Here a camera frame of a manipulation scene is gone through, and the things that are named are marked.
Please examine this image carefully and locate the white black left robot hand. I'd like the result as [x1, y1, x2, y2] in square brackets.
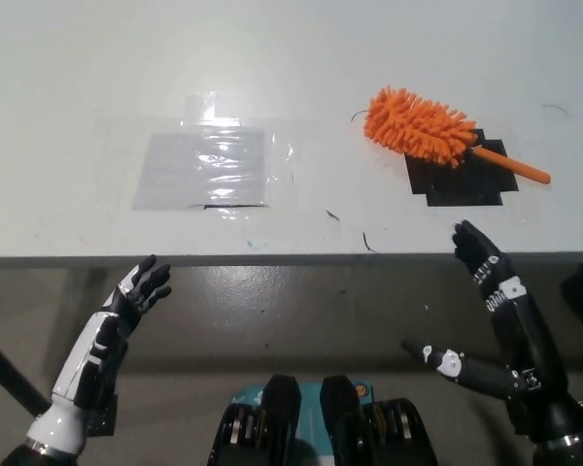
[26, 254, 173, 457]

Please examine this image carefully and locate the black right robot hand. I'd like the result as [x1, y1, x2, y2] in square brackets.
[400, 219, 583, 446]

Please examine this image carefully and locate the orange microfibre duster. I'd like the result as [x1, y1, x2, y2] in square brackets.
[362, 85, 552, 185]

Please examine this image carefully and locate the black teal robot torso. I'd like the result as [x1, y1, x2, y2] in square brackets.
[208, 374, 441, 466]

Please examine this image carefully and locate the black floor plate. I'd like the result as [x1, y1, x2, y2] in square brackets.
[85, 395, 119, 436]

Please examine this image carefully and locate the black table leg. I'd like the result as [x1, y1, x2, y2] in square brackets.
[0, 329, 50, 416]

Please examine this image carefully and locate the black tape patch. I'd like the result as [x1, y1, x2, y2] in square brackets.
[405, 128, 520, 208]

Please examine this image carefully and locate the clear glossy tape layer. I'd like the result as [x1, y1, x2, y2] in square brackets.
[184, 90, 297, 219]

